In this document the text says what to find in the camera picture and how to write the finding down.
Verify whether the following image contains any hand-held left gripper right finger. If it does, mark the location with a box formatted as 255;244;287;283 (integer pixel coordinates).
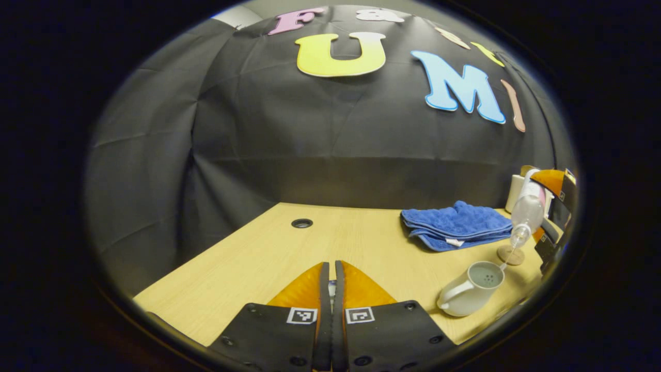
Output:
333;260;458;372

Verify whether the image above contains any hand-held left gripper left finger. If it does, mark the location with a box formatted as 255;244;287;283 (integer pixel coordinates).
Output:
207;261;332;372

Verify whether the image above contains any round wooden coaster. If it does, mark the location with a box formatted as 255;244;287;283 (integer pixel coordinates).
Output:
497;244;526;266

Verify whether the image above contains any clear water bottle pink label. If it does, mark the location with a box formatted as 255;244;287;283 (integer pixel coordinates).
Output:
509;168;547;251

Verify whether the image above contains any white ceramic teacup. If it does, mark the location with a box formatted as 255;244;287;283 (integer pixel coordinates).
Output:
437;260;508;317

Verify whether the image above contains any white toaster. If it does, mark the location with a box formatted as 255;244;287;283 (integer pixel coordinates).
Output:
505;174;556;213

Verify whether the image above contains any blue folded towel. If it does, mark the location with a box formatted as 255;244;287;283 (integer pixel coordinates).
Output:
401;200;513;252

